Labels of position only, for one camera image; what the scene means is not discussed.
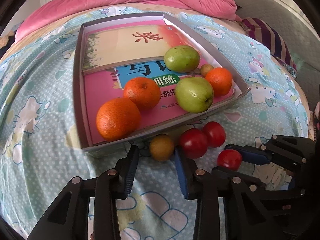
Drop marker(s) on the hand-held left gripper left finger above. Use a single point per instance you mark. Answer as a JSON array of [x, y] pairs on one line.
[[131, 170]]

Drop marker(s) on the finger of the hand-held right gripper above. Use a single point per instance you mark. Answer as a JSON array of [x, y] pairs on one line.
[[225, 172], [252, 155]]

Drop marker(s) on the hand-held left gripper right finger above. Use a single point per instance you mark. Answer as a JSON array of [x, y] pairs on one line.
[[181, 172]]

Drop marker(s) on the red plum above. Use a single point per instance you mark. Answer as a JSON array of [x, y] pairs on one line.
[[229, 159], [214, 133], [193, 143]]

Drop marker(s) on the small brown longan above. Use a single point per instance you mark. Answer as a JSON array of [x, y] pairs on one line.
[[207, 69], [162, 147]]

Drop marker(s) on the large orange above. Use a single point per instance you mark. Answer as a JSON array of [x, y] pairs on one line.
[[118, 122]]

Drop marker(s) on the green apple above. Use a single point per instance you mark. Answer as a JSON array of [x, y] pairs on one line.
[[194, 94], [182, 58]]

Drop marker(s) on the small orange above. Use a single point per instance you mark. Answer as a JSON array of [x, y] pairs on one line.
[[219, 81]]

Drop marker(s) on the grey cardboard box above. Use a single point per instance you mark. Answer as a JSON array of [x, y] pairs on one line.
[[78, 92]]

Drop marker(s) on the floral patterned cloth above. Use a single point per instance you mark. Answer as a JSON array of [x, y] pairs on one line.
[[315, 122]]

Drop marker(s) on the pink book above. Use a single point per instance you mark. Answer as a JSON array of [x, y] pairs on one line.
[[100, 90]]

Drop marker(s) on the striped cloth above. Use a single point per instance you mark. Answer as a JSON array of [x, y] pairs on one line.
[[270, 35]]

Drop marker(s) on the beige and red book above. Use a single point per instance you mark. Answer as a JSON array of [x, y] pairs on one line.
[[117, 45]]

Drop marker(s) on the beige bed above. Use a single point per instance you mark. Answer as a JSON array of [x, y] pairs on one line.
[[220, 21]]

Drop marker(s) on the grey padded headboard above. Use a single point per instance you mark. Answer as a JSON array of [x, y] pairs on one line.
[[287, 17]]

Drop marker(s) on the pink quilt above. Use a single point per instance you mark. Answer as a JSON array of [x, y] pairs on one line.
[[100, 2]]

